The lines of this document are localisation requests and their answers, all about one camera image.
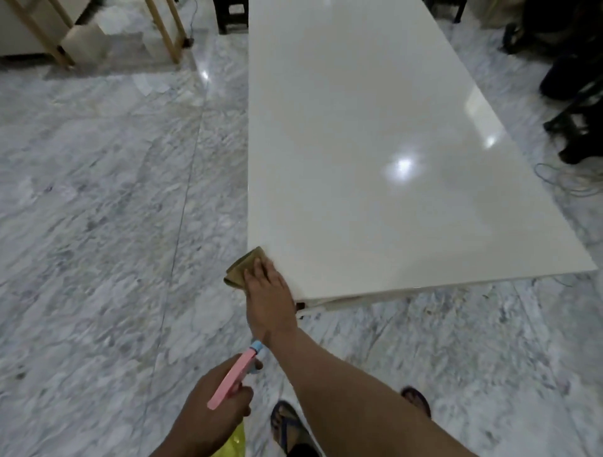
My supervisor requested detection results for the wooden frame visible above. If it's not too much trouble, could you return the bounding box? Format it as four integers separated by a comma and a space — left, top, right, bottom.
5, 0, 77, 71
144, 0, 187, 65

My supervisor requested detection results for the black office chair base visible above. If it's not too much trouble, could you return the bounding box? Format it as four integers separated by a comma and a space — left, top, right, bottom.
502, 0, 603, 165

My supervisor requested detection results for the blue sandal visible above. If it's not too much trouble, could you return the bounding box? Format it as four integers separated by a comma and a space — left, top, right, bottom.
400, 386, 432, 420
270, 400, 322, 457

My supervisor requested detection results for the yellow spray bottle pink trigger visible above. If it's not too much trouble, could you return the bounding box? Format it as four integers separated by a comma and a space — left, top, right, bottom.
207, 340, 264, 457

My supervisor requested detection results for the person's left hand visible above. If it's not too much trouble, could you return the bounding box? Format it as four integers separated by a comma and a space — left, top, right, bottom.
181, 354, 255, 454

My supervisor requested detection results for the beige cardboard box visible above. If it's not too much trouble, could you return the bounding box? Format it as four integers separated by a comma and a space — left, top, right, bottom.
60, 24, 108, 65

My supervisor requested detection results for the thin coiled cable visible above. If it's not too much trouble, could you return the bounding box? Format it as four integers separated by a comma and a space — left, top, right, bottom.
534, 162, 603, 197

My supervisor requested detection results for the person's right forearm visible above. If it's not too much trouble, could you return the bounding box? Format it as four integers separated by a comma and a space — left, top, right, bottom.
262, 326, 477, 457

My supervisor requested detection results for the person's left forearm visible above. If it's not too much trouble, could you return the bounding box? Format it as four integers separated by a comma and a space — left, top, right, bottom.
150, 426, 217, 457

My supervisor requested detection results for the black power cable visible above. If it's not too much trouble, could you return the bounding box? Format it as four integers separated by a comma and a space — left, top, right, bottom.
182, 0, 199, 49

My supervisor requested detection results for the black stool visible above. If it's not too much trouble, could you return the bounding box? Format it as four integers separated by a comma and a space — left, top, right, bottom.
213, 0, 249, 35

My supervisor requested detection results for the person's right hand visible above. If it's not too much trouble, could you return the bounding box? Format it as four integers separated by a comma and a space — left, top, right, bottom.
242, 257, 299, 347

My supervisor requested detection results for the olive cleaning cloth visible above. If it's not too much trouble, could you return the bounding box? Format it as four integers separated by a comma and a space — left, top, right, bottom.
224, 247, 267, 291

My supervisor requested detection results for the black chair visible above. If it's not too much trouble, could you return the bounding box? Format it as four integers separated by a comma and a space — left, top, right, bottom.
423, 0, 468, 24

